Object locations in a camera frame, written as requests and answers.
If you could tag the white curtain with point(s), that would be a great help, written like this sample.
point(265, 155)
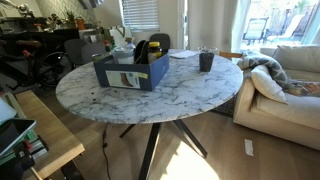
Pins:
point(210, 25)

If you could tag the grey patterned pillow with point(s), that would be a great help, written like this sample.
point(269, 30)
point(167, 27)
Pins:
point(266, 63)

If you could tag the dark drinking cup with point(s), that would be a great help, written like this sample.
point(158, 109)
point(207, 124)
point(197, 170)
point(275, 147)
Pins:
point(206, 62)

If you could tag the brown sauce bottle red cap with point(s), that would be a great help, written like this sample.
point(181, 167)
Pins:
point(107, 46)

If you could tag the small round bowl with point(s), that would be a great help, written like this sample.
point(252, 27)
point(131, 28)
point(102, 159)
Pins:
point(97, 57)

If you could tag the black table base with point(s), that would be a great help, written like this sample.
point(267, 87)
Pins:
point(151, 146)

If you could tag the white shopping bag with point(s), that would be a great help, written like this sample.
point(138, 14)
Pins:
point(118, 35)

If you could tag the orange pot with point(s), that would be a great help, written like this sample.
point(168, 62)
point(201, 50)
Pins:
point(80, 24)

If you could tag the blue cardboard box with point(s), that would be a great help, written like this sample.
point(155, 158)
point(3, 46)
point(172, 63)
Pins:
point(153, 75)

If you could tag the dark tablet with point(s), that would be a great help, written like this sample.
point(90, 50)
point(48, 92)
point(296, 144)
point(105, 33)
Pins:
point(15, 133)

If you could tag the white window blinds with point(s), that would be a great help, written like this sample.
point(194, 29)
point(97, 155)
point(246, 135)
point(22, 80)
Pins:
point(140, 15)

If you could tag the floral patterned cushion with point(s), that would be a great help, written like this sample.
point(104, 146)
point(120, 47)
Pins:
point(306, 89)

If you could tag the bicycle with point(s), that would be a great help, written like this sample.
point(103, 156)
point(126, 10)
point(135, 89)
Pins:
point(50, 70)

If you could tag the white paper sheet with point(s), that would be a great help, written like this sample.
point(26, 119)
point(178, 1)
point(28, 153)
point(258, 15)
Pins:
point(183, 54)

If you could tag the dark grey shell chair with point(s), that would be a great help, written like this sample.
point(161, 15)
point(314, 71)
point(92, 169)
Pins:
point(160, 40)

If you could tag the wooden bench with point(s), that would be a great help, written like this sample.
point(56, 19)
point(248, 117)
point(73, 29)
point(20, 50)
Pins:
point(50, 133)

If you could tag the clear round plastic container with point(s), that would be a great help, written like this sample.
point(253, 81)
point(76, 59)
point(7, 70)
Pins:
point(123, 56)

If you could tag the white plastic bottle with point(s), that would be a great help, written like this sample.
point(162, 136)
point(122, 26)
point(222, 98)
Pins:
point(130, 44)

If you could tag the beige sofa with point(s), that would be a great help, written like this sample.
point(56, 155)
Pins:
point(286, 113)

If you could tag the potted plant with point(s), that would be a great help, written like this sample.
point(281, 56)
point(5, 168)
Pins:
point(69, 19)

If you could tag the yellow lid jar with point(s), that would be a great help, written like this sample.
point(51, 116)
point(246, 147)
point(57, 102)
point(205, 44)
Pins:
point(154, 51)

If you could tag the outdoor lounge chair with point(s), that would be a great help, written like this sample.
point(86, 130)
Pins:
point(255, 30)

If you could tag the white paper slip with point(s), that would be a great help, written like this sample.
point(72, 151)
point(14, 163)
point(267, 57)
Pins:
point(249, 147)

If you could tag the green glass bottle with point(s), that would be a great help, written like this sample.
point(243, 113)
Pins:
point(112, 41)

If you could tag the black counter shelf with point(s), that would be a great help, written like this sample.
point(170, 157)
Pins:
point(50, 35)

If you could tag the cream pillow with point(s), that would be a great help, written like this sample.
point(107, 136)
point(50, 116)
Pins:
point(268, 85)

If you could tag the blue grey chair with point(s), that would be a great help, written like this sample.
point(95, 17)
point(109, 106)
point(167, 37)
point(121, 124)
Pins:
point(93, 51)

